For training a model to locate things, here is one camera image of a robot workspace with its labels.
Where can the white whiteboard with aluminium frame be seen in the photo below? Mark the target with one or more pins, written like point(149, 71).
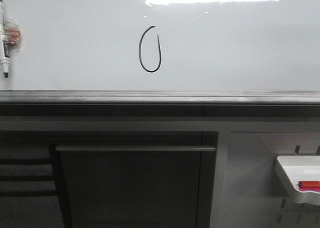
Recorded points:
point(164, 51)

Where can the white plastic tray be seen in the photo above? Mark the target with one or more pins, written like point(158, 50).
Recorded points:
point(292, 169)

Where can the dark cabinet door with handle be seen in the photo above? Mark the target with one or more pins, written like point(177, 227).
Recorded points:
point(157, 179)

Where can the red eraser block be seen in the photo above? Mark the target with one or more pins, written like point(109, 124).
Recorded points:
point(309, 184)

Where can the dark slatted rack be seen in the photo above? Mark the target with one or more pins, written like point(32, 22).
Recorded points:
point(26, 171)

